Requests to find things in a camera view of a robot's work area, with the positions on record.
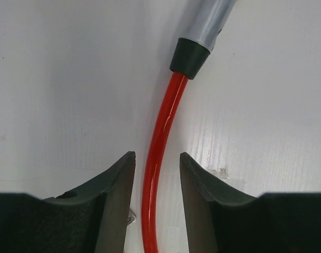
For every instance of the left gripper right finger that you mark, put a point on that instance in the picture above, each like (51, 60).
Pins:
(220, 218)

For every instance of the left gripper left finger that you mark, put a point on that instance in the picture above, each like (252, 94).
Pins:
(92, 217)

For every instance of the red cable lock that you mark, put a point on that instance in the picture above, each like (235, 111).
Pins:
(192, 50)

